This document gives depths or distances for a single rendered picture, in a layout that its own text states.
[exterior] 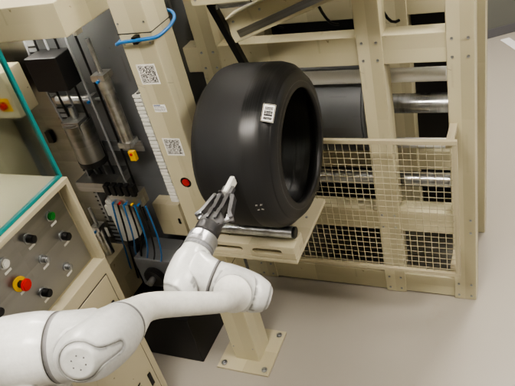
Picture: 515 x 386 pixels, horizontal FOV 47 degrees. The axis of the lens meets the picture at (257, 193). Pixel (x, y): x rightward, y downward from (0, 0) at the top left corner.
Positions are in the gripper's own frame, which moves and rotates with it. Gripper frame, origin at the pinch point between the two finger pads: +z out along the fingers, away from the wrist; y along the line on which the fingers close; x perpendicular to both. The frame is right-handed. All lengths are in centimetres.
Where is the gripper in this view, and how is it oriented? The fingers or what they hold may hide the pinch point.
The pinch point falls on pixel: (229, 187)
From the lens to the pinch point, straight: 182.6
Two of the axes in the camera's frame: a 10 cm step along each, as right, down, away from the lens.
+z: 3.3, -7.0, 6.3
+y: -9.1, -0.5, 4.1
